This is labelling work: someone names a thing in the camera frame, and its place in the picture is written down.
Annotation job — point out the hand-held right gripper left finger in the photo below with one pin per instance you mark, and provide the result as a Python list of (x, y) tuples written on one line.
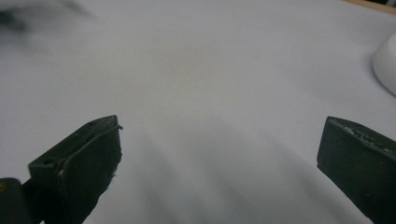
[(84, 168)]

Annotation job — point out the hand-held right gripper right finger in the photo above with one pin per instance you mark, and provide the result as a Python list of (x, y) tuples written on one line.
[(358, 161)]

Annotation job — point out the white round bowl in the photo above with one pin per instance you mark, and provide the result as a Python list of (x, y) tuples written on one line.
[(387, 65)]

